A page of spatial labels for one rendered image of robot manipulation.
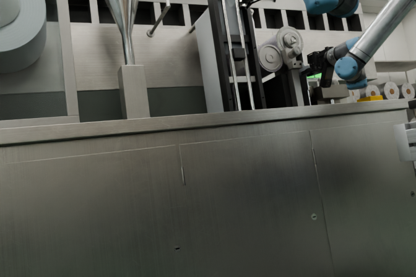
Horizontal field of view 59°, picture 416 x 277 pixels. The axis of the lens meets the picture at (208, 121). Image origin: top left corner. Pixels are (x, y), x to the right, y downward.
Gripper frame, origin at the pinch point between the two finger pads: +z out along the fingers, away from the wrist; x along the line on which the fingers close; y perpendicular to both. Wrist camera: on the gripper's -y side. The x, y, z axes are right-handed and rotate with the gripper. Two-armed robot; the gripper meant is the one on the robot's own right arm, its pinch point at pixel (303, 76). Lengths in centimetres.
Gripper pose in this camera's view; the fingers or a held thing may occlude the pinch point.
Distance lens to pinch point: 176.8
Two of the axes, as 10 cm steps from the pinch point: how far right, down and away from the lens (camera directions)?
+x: -9.1, 0.8, -4.1
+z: -3.9, 1.7, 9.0
